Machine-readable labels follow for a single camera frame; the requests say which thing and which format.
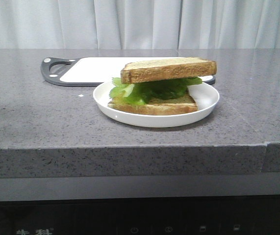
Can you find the black appliance control panel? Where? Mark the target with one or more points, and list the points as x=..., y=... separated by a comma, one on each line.
x=231, y=215

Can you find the grey curtain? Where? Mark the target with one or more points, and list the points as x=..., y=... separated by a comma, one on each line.
x=139, y=24

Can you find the green lettuce leaf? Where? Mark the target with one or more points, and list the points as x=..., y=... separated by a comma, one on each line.
x=143, y=93

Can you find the white round plate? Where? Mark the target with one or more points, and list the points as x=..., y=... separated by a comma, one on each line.
x=205, y=95

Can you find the white cutting board black rim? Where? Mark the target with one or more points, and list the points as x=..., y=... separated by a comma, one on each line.
x=86, y=72

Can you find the bread slice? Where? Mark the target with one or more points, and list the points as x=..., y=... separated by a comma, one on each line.
x=158, y=107
x=165, y=69

